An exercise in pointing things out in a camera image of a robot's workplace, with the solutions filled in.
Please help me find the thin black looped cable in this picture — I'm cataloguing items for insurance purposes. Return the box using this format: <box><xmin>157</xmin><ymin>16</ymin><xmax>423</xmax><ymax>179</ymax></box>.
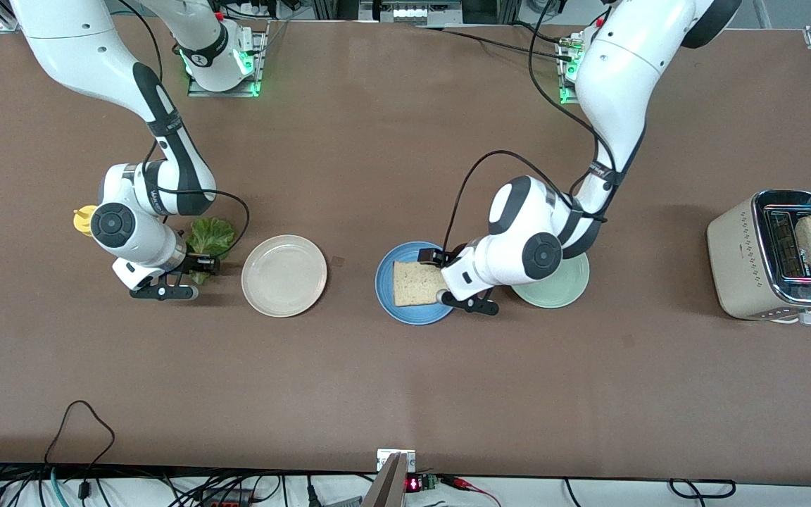
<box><xmin>43</xmin><ymin>400</ymin><xmax>116</xmax><ymax>507</ymax></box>

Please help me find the white toaster power cord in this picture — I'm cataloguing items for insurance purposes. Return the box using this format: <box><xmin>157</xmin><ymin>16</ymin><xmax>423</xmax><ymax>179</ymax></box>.
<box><xmin>765</xmin><ymin>308</ymin><xmax>811</xmax><ymax>327</ymax></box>

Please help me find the yellow mustard squeeze bottle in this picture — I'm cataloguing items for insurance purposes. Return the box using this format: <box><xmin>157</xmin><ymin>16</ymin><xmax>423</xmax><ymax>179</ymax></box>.
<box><xmin>73</xmin><ymin>205</ymin><xmax>101</xmax><ymax>237</ymax></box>

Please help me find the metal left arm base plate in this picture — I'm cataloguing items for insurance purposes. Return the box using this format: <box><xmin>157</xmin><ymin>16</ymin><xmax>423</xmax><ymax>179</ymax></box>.
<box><xmin>559</xmin><ymin>39</ymin><xmax>584</xmax><ymax>106</ymax></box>

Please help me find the red wire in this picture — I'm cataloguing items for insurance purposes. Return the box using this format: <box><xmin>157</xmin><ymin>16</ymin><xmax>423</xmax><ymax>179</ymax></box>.
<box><xmin>441</xmin><ymin>475</ymin><xmax>501</xmax><ymax>507</ymax></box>

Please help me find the aluminium frame post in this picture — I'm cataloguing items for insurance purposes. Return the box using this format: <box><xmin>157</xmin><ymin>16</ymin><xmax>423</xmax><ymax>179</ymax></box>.
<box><xmin>310</xmin><ymin>0</ymin><xmax>358</xmax><ymax>22</ymax></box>

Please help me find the black coiled cable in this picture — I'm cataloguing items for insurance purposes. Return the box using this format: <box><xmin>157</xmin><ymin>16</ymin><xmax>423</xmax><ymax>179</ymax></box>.
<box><xmin>669</xmin><ymin>479</ymin><xmax>737</xmax><ymax>499</ymax></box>

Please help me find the grey equipment box with lights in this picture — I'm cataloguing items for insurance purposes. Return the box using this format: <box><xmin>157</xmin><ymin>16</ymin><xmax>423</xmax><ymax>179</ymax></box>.
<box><xmin>360</xmin><ymin>0</ymin><xmax>464</xmax><ymax>25</ymax></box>

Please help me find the mint green round plate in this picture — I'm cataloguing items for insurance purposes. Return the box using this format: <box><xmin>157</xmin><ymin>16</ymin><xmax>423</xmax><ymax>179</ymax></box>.
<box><xmin>511</xmin><ymin>252</ymin><xmax>591</xmax><ymax>309</ymax></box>

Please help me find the grey metal camera bracket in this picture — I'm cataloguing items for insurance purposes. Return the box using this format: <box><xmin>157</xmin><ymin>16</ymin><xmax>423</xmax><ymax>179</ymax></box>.
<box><xmin>376</xmin><ymin>449</ymin><xmax>417</xmax><ymax>507</ymax></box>

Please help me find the black cable across table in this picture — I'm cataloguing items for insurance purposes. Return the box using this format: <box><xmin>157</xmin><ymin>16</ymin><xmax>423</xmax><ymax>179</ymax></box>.
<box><xmin>413</xmin><ymin>25</ymin><xmax>575</xmax><ymax>63</ymax></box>

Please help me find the green lettuce leaf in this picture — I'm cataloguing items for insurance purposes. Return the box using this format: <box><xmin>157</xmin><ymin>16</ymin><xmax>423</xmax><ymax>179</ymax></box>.
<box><xmin>186</xmin><ymin>217</ymin><xmax>237</xmax><ymax>286</ymax></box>

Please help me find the blue round plate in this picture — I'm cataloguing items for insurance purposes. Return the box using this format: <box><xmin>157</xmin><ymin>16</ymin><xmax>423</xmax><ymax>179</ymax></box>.
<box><xmin>375</xmin><ymin>241</ymin><xmax>463</xmax><ymax>326</ymax></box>

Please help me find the orange power strip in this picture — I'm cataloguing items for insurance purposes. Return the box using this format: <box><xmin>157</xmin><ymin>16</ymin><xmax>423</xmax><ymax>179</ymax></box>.
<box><xmin>198</xmin><ymin>492</ymin><xmax>255</xmax><ymax>507</ymax></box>

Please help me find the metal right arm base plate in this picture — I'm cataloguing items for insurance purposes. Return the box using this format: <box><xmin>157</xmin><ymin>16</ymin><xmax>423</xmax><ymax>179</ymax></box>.
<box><xmin>187</xmin><ymin>28</ymin><xmax>260</xmax><ymax>98</ymax></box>

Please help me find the beige round plate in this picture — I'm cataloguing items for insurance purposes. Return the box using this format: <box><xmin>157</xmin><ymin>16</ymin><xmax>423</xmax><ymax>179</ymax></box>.
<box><xmin>241</xmin><ymin>234</ymin><xmax>328</xmax><ymax>318</ymax></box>

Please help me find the square bread slice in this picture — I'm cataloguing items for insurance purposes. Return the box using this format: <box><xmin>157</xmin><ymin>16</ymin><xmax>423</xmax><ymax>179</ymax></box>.
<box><xmin>392</xmin><ymin>260</ymin><xmax>450</xmax><ymax>308</ymax></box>

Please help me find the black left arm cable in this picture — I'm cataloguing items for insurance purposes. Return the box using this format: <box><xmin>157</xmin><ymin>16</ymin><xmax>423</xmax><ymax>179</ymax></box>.
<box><xmin>441</xmin><ymin>0</ymin><xmax>624</xmax><ymax>254</ymax></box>

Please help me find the cream and chrome toaster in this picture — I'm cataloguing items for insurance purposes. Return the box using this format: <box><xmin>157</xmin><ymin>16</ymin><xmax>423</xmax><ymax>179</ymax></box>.
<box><xmin>706</xmin><ymin>189</ymin><xmax>811</xmax><ymax>323</ymax></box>

